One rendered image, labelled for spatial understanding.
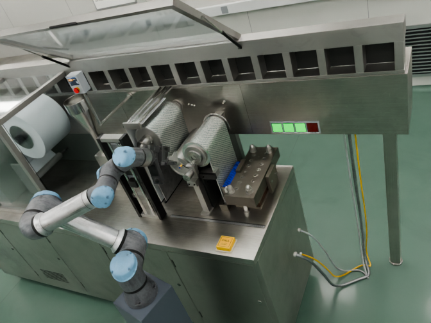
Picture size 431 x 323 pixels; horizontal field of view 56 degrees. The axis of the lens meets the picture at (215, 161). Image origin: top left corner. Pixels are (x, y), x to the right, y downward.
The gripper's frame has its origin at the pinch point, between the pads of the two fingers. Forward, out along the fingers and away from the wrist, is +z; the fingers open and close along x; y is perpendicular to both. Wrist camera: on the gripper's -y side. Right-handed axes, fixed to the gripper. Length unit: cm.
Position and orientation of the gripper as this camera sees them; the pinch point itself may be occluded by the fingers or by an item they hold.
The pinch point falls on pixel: (174, 163)
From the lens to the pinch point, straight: 181.4
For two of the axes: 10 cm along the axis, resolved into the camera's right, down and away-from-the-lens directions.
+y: 0.4, -10.0, 0.0
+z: 4.8, 0.2, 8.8
